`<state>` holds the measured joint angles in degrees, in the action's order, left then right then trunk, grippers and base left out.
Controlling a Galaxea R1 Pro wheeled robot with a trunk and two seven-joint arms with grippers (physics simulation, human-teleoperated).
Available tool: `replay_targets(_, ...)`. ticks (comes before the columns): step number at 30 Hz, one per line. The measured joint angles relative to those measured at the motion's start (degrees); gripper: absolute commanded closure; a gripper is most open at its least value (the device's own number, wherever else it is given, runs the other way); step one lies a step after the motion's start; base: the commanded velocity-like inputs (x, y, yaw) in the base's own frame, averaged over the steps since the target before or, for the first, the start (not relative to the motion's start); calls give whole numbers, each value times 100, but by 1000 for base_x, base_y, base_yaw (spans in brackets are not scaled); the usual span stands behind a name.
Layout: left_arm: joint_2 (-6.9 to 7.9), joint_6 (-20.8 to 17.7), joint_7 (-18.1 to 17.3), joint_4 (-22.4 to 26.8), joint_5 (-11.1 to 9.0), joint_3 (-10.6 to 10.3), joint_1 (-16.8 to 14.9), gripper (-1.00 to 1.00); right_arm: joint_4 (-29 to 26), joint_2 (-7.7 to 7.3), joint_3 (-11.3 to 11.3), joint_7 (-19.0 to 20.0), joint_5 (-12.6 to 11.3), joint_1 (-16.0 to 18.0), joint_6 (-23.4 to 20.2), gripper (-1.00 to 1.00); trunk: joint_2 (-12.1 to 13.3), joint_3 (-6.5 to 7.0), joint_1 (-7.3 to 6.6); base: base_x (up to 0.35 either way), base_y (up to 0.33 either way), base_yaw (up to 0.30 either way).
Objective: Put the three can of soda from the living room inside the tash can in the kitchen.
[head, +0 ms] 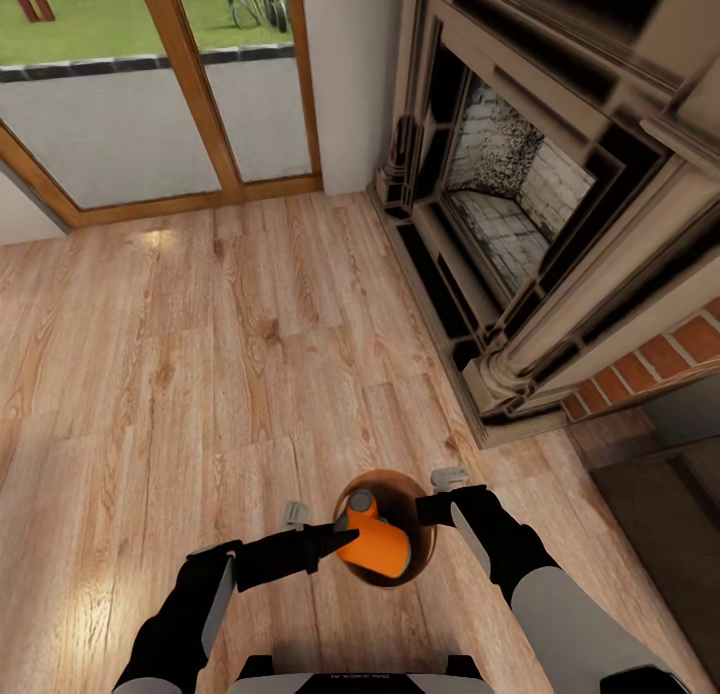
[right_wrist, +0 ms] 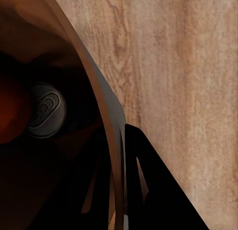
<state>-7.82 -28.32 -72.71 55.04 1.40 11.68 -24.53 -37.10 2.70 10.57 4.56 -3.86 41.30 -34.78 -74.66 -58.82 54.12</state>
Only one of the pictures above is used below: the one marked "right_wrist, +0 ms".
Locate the trash can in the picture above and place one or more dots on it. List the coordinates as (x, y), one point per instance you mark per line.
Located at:
(38, 43)

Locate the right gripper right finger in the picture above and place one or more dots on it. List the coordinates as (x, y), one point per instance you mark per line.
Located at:
(173, 209)

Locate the can of soda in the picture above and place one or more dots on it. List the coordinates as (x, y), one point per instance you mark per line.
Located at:
(16, 108)
(60, 109)

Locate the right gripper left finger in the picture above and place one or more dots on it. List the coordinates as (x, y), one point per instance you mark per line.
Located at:
(62, 209)

